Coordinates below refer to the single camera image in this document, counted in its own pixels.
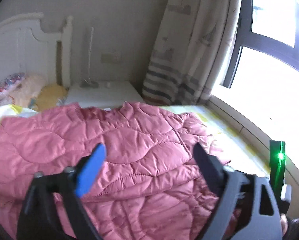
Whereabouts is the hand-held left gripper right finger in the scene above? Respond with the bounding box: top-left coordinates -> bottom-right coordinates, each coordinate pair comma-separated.
192,142 -> 283,240

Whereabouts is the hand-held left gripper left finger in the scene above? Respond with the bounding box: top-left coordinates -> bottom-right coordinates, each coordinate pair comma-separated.
17,142 -> 107,240

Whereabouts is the pink quilted jacket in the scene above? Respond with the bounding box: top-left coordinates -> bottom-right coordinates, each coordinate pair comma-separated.
0,101 -> 242,240

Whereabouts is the yellow checked bed sheet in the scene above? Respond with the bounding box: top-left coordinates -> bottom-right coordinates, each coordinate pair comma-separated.
0,104 -> 270,220

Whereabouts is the white window sill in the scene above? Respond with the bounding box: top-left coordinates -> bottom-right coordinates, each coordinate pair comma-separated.
209,90 -> 299,205

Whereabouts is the white nightstand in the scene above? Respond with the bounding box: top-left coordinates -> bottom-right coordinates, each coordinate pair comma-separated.
65,80 -> 144,110

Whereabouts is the yellow cloth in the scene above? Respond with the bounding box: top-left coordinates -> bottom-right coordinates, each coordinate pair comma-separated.
36,84 -> 69,112

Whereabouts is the white lamp pole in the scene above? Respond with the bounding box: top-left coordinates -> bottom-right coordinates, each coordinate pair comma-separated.
81,26 -> 99,88

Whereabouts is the colourful patterned pillow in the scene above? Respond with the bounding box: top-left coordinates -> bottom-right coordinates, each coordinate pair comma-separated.
0,72 -> 25,104

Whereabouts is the striped printed curtain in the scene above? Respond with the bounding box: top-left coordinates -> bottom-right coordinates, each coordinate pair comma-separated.
142,0 -> 242,105

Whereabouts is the white wooden headboard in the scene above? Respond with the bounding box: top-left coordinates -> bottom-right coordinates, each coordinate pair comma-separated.
0,12 -> 74,90

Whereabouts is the dark framed window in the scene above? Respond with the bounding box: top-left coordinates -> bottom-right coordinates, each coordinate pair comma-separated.
223,0 -> 299,100

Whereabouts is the beige wall socket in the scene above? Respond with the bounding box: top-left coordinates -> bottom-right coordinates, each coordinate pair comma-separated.
101,52 -> 121,64

